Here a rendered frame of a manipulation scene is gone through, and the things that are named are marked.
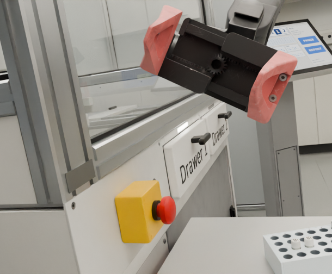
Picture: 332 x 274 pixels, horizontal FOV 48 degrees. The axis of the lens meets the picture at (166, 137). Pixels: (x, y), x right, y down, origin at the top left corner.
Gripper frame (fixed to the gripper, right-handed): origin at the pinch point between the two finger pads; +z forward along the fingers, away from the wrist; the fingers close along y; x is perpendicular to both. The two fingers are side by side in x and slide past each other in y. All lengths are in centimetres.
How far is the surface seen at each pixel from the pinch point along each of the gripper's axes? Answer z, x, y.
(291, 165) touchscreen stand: -152, -29, -28
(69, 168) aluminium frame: -7.0, -17.5, 10.8
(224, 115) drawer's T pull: -80, -12, 4
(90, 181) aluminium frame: -11.3, -19.7, 9.6
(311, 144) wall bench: -359, -34, -59
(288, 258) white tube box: -21.5, -20.4, -17.9
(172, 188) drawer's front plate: -38.3, -25.2, 3.3
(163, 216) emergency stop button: -17.3, -21.9, -0.1
